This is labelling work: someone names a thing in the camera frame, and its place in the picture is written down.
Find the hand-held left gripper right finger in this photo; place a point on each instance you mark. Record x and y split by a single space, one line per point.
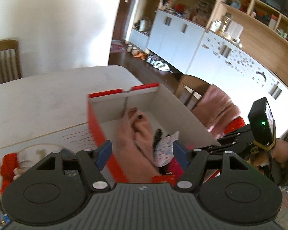
180 152

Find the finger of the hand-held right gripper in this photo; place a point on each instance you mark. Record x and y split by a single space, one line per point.
235 135
216 148

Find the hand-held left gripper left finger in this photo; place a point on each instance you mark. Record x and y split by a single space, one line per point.
105 151

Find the patterned fabric pouch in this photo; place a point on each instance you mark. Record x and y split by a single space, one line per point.
165 151

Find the red and white cardboard box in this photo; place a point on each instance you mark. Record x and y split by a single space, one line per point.
96 124

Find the pink fleece garment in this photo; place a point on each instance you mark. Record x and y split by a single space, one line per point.
134 153

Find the red cloth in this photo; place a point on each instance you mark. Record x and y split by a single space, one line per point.
7 172

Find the blue printed box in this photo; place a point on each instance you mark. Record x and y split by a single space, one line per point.
5 218

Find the person's right hand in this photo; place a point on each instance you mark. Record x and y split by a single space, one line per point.
283 152

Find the red seat cushion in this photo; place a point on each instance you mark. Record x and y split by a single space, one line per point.
237 123

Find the pink fringed scarf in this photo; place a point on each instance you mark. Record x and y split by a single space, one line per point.
218 110

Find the dark wooden chair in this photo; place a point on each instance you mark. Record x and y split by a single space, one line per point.
189 88

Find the row of shoes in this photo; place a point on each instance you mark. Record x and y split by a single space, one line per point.
156 62

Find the patterned floor rug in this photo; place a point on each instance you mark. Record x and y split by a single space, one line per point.
117 46

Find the metal pot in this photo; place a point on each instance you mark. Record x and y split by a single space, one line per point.
142 25

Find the wooden slat-back chair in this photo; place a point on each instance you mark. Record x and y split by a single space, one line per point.
4 62

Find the white wall cabinet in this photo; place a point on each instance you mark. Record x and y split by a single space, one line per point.
177 36

